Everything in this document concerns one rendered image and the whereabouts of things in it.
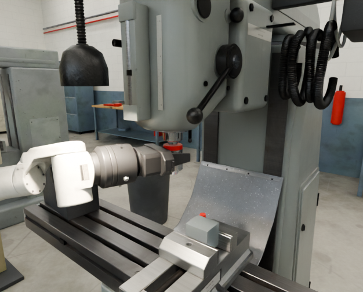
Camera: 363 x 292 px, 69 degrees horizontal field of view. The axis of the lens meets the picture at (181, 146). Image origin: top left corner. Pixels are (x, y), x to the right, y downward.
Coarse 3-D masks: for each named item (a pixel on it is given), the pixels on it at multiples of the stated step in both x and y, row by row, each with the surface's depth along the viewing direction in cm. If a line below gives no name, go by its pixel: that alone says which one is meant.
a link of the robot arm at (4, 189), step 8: (0, 168) 53; (8, 168) 52; (0, 176) 51; (8, 176) 50; (0, 184) 50; (8, 184) 50; (0, 192) 51; (8, 192) 51; (16, 192) 51; (0, 200) 54
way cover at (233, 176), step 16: (208, 176) 101; (224, 176) 97; (240, 176) 94; (256, 176) 90; (272, 176) 88; (208, 192) 99; (224, 192) 95; (240, 192) 92; (256, 192) 89; (272, 192) 86; (192, 208) 99; (208, 208) 96; (224, 208) 93; (240, 208) 91; (256, 208) 88; (272, 208) 85; (240, 224) 88; (256, 224) 85; (272, 224) 83; (256, 240) 83; (256, 256) 80
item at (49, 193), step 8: (48, 168) 95; (48, 176) 96; (48, 184) 98; (96, 184) 96; (48, 192) 99; (96, 192) 96; (48, 200) 101; (56, 200) 95; (96, 200) 97; (56, 208) 96; (64, 208) 90; (72, 208) 91; (80, 208) 93; (88, 208) 95; (96, 208) 97; (64, 216) 91; (72, 216) 91
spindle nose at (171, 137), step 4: (164, 136) 61; (168, 136) 61; (172, 136) 60; (176, 136) 61; (180, 136) 61; (164, 140) 62; (168, 140) 61; (172, 140) 61; (176, 140) 61; (180, 140) 62
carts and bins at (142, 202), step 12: (144, 180) 249; (156, 180) 252; (168, 180) 266; (132, 192) 258; (144, 192) 253; (156, 192) 255; (168, 192) 271; (132, 204) 264; (144, 204) 257; (156, 204) 259; (144, 216) 261; (156, 216) 263
